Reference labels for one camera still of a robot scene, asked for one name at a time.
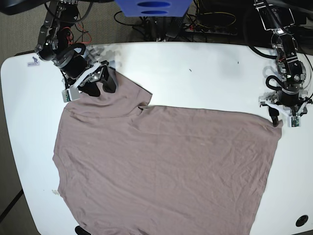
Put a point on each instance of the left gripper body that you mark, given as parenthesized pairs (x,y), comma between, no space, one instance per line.
(279,102)

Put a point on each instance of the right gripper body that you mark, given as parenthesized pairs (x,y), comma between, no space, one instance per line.
(76,66)

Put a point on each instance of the mauve T-shirt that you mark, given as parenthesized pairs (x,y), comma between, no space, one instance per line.
(129,168)

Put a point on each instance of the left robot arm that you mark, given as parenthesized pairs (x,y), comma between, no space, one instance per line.
(288,87)

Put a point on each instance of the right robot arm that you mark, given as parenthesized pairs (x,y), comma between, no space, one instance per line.
(56,40)

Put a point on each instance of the small table sticker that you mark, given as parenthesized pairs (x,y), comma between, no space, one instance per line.
(35,62)

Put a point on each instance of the blue plastic bin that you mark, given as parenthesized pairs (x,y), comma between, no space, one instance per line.
(149,8)

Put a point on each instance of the black table grommet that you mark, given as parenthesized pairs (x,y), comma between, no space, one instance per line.
(301,221)

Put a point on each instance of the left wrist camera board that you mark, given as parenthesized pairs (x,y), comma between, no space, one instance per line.
(294,121)

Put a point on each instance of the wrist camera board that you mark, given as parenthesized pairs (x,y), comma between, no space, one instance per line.
(70,95)
(294,121)

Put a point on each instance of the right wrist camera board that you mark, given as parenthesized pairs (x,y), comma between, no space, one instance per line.
(70,95)

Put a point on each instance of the power strip with red switch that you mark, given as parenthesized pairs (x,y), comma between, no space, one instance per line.
(199,28)

